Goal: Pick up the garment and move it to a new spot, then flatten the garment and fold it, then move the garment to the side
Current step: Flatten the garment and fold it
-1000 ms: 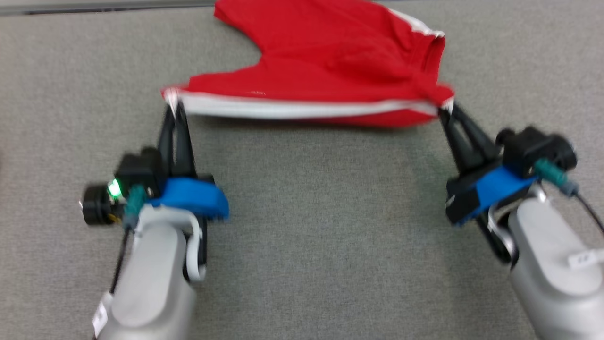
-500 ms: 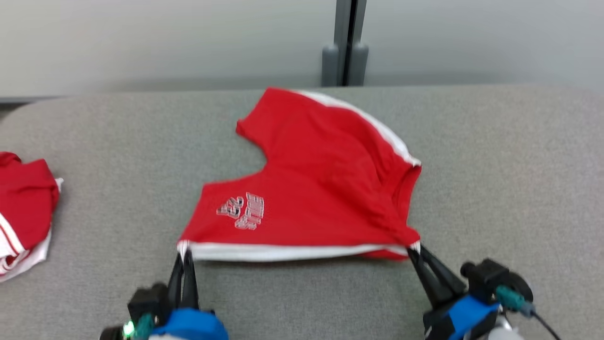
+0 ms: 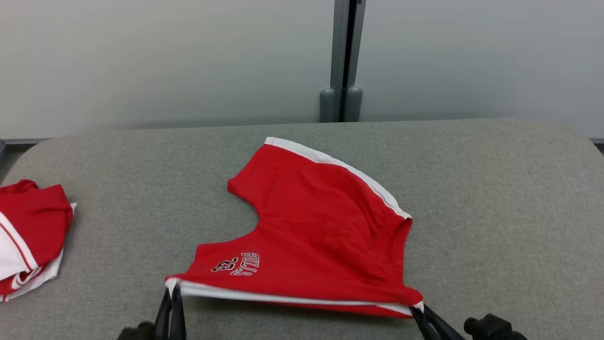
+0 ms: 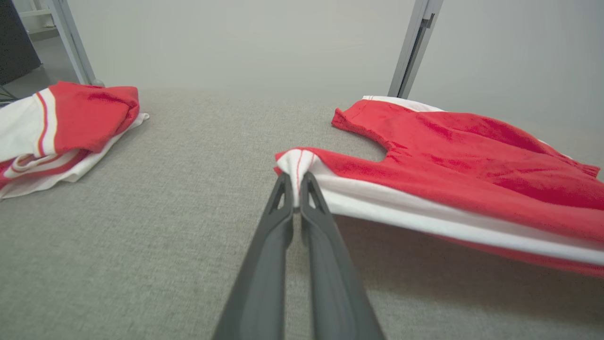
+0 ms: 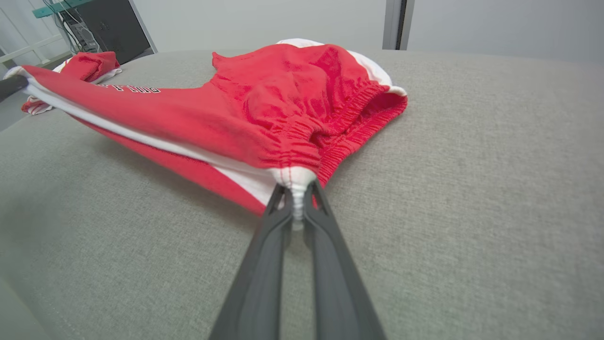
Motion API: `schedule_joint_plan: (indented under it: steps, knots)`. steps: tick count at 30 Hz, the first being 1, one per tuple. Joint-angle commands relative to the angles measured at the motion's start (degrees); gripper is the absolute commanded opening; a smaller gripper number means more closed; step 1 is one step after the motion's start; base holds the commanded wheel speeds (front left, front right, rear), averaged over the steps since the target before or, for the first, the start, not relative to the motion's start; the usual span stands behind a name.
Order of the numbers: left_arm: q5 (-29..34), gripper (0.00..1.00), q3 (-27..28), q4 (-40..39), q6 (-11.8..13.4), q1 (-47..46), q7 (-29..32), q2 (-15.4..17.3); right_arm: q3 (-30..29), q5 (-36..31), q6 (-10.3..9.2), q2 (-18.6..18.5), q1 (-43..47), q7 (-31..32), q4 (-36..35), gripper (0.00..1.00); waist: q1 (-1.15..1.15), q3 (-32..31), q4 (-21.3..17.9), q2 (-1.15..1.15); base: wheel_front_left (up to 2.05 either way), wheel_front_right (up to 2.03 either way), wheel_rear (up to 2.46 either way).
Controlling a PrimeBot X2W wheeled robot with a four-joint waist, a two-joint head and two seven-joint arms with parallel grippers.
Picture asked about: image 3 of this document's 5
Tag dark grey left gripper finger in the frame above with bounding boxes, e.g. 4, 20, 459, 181
169, 285, 187, 340
154, 288, 172, 340

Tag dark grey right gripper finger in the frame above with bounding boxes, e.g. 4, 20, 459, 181
423, 304, 467, 340
411, 306, 445, 340

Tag red shorts with white trim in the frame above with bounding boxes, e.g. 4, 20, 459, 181
164, 136, 424, 319

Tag red and white shirt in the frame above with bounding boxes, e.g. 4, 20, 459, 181
0, 179, 77, 302

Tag grey partition post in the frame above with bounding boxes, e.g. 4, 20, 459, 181
319, 0, 367, 123

